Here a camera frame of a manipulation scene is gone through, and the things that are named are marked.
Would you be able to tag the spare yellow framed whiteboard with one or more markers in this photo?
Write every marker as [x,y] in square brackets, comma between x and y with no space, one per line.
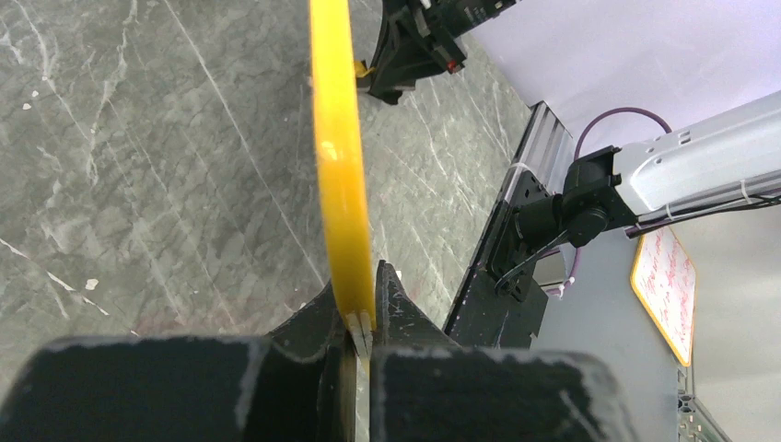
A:
[664,280]

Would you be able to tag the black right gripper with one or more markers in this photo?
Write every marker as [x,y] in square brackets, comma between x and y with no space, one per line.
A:
[422,39]

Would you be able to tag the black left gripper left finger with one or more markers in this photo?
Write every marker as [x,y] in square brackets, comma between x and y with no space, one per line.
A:
[295,383]

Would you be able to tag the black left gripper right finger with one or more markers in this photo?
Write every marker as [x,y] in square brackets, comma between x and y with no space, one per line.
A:
[425,387]

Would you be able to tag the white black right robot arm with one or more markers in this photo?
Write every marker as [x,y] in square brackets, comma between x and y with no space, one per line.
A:
[706,168]

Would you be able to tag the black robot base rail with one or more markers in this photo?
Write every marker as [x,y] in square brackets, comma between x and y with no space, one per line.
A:
[511,316]

